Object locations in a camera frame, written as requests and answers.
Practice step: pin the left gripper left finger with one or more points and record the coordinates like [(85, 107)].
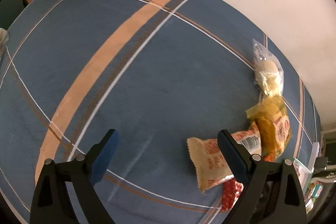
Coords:
[(51, 202)]

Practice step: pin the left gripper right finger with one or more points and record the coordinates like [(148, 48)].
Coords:
[(272, 192)]

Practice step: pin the red patterned pastry packet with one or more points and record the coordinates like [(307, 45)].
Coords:
[(232, 191)]

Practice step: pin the beige sandwich cracker packet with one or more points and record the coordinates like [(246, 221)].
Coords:
[(210, 165)]

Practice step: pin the yellow soft bread packet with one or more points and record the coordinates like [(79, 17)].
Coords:
[(271, 118)]

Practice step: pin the white round bun packet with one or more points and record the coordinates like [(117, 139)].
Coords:
[(269, 75)]

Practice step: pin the teal shallow cardboard tray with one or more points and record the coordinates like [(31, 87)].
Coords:
[(303, 173)]

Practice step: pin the teal toy box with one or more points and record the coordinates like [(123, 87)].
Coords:
[(317, 190)]

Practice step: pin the black power adapter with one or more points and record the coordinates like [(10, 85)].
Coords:
[(321, 163)]

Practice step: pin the white power strip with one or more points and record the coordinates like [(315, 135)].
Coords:
[(313, 156)]

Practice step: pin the blue plaid tablecloth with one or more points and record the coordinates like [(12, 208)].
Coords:
[(187, 72)]

